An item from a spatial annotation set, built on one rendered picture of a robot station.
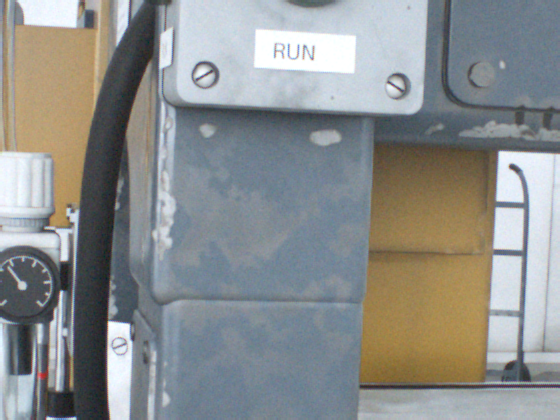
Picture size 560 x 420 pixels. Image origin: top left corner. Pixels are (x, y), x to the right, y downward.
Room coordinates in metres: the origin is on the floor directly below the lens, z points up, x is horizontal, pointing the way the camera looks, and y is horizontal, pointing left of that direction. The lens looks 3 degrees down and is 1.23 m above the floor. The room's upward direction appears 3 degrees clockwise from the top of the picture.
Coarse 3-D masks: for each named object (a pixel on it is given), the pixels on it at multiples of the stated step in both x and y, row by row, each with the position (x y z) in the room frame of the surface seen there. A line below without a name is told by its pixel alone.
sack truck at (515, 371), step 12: (516, 168) 5.78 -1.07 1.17; (528, 192) 5.67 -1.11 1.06; (504, 204) 5.67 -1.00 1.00; (516, 204) 5.67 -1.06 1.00; (528, 204) 5.66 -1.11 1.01; (528, 216) 5.65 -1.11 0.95; (528, 228) 5.65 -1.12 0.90; (504, 252) 5.67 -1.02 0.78; (516, 252) 5.66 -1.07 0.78; (492, 312) 5.66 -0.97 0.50; (504, 312) 5.66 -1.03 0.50; (516, 312) 5.65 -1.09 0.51; (516, 360) 5.64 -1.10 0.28; (492, 372) 5.65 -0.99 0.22; (504, 372) 5.65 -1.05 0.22; (516, 372) 5.64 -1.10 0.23; (528, 372) 5.71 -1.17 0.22
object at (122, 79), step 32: (128, 32) 0.42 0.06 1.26; (128, 64) 0.41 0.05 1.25; (128, 96) 0.41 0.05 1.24; (96, 128) 0.41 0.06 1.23; (96, 160) 0.41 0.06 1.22; (96, 192) 0.41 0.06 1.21; (96, 224) 0.41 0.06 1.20; (96, 256) 0.42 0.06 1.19; (96, 288) 0.42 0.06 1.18; (96, 320) 0.42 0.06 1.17; (96, 352) 0.43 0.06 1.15; (96, 384) 0.43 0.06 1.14; (96, 416) 0.43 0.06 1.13
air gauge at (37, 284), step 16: (0, 256) 0.58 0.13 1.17; (16, 256) 0.58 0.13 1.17; (32, 256) 0.58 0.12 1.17; (48, 256) 0.59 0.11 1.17; (0, 272) 0.58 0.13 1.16; (16, 272) 0.58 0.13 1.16; (32, 272) 0.58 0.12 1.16; (48, 272) 0.59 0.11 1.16; (0, 288) 0.58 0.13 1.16; (16, 288) 0.58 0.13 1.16; (32, 288) 0.58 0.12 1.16; (48, 288) 0.59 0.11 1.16; (0, 304) 0.58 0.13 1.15; (16, 304) 0.58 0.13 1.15; (32, 304) 0.58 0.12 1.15; (48, 304) 0.58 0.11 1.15; (16, 320) 0.58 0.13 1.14; (32, 320) 0.58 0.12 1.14
